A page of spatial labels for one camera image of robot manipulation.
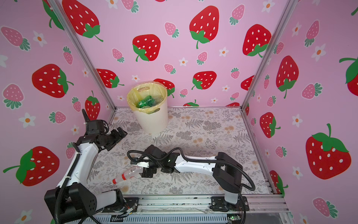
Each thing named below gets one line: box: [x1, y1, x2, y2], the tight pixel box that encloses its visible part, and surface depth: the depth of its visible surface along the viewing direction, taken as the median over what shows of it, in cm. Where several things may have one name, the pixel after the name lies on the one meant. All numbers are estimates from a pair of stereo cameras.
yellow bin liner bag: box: [126, 81, 168, 114], surface depth 98 cm
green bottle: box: [136, 95, 156, 109], surface depth 95 cm
